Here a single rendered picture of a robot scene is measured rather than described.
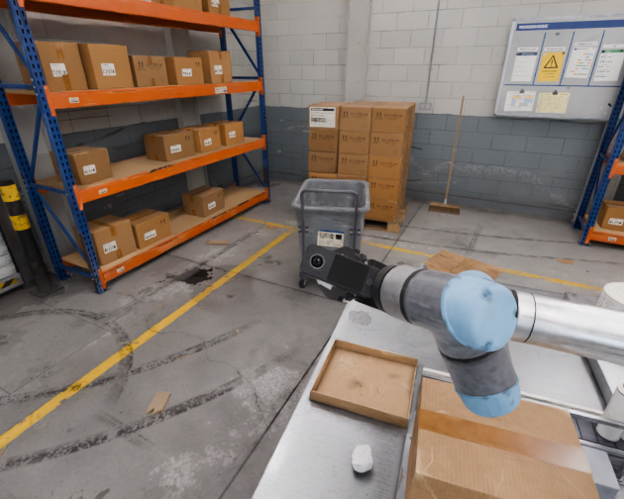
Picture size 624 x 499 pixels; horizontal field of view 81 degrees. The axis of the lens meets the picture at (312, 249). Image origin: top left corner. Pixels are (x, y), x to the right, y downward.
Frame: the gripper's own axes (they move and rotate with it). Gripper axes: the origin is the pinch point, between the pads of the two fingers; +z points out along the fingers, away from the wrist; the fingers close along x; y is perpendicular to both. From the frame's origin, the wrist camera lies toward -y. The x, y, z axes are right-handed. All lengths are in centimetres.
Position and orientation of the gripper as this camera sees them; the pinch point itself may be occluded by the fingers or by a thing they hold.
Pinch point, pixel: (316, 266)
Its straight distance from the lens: 68.1
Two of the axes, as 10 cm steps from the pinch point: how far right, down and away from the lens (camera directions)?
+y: 8.1, 3.4, 4.8
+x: 3.4, -9.4, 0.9
